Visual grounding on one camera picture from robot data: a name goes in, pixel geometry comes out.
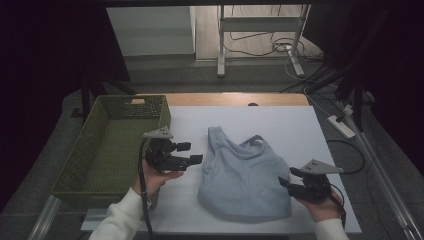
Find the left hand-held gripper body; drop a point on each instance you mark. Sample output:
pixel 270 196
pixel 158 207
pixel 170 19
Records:
pixel 163 160

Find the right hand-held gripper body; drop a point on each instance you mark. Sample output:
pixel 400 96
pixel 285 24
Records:
pixel 316 186

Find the light blue tank top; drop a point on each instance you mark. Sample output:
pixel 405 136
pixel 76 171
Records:
pixel 243 183

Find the green woven basket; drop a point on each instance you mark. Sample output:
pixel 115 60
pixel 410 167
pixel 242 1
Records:
pixel 110 156

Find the person's left hand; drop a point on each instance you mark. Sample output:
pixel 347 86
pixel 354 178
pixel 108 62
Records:
pixel 153 181

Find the person's right hand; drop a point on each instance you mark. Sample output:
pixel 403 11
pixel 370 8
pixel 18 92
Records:
pixel 325 210

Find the white foam board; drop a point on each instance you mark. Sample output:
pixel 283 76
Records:
pixel 283 126

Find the white power strip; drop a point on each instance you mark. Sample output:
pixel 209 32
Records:
pixel 341 127

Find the black stand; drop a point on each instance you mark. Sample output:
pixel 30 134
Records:
pixel 358 110
pixel 85 100

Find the black curtain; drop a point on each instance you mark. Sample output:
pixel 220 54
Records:
pixel 50 50
pixel 393 50

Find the aluminium rail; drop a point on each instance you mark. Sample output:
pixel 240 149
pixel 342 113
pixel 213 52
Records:
pixel 45 216
pixel 404 218

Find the white metal stand frame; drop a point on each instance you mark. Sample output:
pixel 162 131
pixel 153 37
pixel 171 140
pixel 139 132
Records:
pixel 260 24

